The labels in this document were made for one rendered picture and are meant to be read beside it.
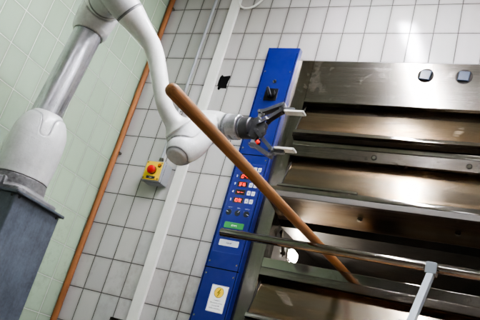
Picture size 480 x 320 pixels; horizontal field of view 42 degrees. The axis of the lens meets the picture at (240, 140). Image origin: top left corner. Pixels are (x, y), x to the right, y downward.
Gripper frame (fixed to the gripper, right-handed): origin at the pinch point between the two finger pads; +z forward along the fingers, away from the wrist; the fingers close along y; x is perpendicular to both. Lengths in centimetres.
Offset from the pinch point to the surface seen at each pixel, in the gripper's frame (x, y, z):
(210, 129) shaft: 61, 30, 8
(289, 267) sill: -55, 32, -13
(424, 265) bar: -18, 32, 43
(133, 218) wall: -54, 23, -92
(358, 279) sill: -55, 32, 14
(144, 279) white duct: -53, 49, -75
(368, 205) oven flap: -40.3, 8.1, 16.6
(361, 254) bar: -17.6, 32.3, 24.0
